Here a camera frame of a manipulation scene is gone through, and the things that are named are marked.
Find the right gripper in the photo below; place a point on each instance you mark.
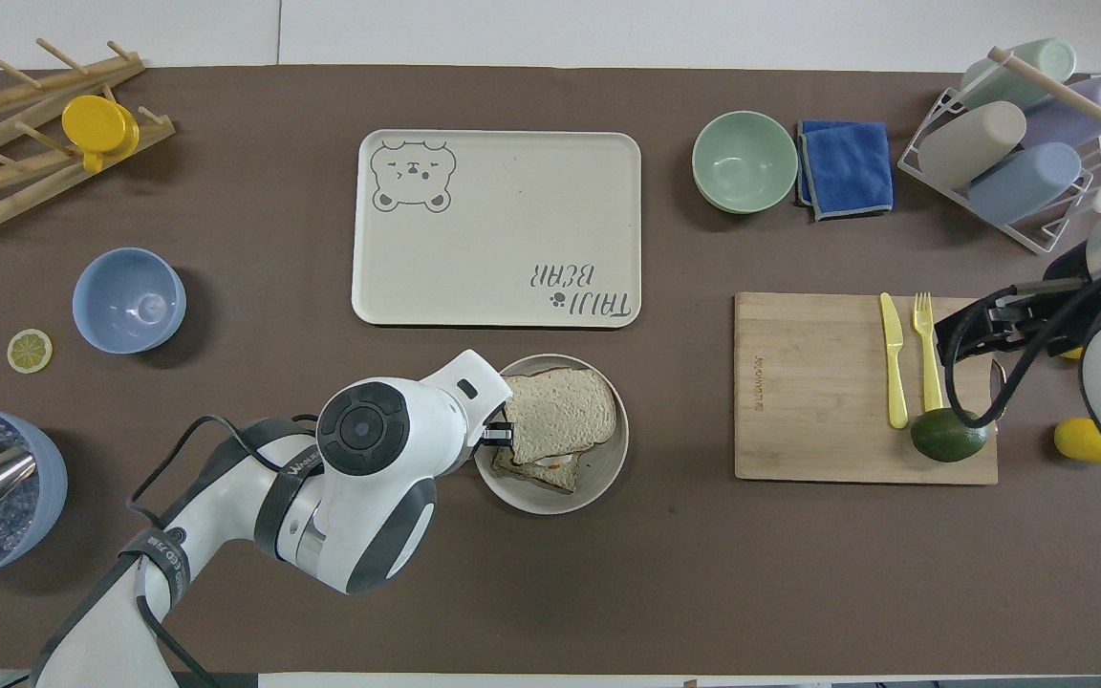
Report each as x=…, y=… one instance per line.
x=1071, y=306

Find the toast bread slice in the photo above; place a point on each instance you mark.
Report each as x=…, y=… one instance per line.
x=560, y=411

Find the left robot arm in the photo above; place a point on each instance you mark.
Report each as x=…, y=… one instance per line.
x=369, y=478

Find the sandwich base with filling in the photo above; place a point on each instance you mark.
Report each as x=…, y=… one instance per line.
x=541, y=473

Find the beige round plate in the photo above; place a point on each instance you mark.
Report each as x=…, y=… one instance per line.
x=598, y=478

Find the yellow plastic fork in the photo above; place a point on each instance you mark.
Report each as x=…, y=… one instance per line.
x=929, y=368

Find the yellow lemon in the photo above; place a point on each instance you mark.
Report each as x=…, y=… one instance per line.
x=1081, y=441
x=1072, y=354

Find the yellow plastic knife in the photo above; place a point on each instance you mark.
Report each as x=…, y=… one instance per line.
x=895, y=373

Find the green avocado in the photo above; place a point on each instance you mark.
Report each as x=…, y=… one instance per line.
x=942, y=438

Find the blue cup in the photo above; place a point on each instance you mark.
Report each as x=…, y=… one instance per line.
x=1024, y=182

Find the beige cup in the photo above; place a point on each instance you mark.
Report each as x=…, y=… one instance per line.
x=971, y=143

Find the wooden cutting board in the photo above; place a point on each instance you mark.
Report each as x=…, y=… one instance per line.
x=818, y=401

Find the cream tray with bear print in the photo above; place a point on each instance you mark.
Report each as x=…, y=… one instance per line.
x=498, y=229

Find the blue cloth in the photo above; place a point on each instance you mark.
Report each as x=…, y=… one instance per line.
x=847, y=167

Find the wooden rod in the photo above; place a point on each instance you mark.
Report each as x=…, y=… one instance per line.
x=1076, y=96

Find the purple cup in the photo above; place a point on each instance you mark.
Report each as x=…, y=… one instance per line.
x=1100, y=100

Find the green cup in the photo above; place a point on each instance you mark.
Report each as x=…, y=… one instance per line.
x=1038, y=67

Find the green bowl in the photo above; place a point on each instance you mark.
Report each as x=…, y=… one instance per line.
x=744, y=162

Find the small blue bowl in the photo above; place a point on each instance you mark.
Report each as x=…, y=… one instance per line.
x=130, y=301

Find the large blue bowl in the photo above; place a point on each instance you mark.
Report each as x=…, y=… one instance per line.
x=34, y=535

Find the lemon slice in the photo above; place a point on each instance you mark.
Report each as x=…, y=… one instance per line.
x=30, y=351

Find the clear ice cubes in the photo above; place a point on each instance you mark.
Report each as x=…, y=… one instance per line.
x=20, y=516

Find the yellow cup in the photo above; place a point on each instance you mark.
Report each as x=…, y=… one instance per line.
x=92, y=122

